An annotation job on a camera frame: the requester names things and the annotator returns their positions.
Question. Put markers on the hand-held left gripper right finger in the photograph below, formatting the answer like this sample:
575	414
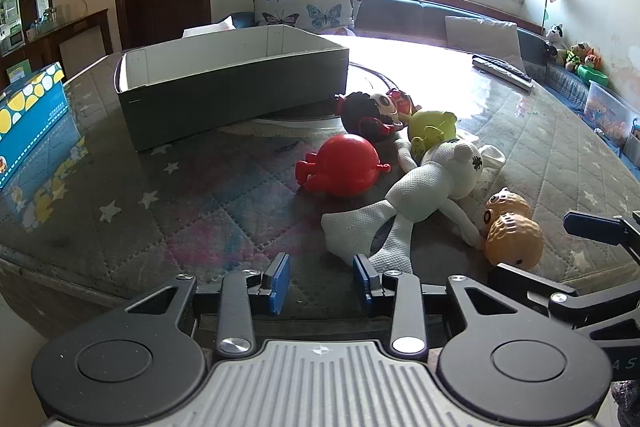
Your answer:
361	279

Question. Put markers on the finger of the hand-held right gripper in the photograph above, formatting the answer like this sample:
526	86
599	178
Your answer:
530	281
595	226

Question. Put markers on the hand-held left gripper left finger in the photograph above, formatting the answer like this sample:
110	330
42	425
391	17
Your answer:
277	282

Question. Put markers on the white rabbit plush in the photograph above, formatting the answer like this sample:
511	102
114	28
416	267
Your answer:
425	187

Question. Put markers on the red round toy figure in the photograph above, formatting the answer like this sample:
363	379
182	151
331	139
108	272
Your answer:
347	162

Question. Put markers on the green round toy figure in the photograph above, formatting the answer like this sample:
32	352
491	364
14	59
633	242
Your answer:
432	127

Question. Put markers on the grey cardboard box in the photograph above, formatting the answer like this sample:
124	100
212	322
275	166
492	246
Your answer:
200	107

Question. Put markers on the glass-covered quilted desktop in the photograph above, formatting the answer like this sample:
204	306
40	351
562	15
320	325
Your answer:
200	207

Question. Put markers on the clear plastic storage box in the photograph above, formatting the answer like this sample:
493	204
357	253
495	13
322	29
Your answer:
607	109

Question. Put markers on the green plastic bowl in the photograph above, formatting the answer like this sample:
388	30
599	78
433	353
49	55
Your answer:
594	77

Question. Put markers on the black-haired doll toy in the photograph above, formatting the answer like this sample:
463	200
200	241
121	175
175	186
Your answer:
362	114

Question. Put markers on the green orange plush toy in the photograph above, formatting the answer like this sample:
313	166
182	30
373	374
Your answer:
582	54

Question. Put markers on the black remote control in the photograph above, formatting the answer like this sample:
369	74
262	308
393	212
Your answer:
505	64

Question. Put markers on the black and white plush toy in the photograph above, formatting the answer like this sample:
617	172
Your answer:
554	38

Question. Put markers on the white cushion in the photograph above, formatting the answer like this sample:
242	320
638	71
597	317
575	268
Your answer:
482	34

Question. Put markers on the plastic wrapped tissue pack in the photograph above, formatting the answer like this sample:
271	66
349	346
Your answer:
210	28

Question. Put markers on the blue sofa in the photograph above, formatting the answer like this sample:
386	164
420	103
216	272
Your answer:
400	14

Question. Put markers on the blue dotted tissue box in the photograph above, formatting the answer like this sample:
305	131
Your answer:
30	117

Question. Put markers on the dark wooden sideboard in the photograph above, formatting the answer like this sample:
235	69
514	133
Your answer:
45	42

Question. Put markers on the microwave oven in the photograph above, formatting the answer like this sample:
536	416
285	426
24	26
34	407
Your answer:
12	41

